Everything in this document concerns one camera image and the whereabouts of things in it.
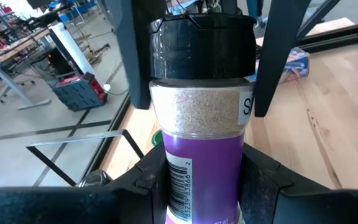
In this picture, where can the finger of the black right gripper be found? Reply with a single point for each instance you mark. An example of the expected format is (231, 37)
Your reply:
(278, 46)
(135, 46)

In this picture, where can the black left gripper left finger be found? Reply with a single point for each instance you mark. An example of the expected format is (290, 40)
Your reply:
(89, 205)

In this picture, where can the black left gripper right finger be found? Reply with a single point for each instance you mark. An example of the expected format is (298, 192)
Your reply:
(291, 205)

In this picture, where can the purple-label black-lid spice jar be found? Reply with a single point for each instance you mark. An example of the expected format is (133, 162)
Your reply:
(204, 171)

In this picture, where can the green-lid spice jar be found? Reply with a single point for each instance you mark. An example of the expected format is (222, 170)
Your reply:
(157, 138)

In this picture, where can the blue plastic wrap box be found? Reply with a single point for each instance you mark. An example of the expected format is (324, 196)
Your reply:
(297, 63)

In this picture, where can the person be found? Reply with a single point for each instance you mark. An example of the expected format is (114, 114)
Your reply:
(255, 12)

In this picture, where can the white floor stand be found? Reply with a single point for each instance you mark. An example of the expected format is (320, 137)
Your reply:
(70, 46)

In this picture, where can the dark blue red tool case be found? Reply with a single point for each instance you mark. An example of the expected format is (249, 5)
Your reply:
(79, 93)

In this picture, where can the wooden desk grey legs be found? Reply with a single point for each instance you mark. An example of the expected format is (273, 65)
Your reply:
(17, 46)

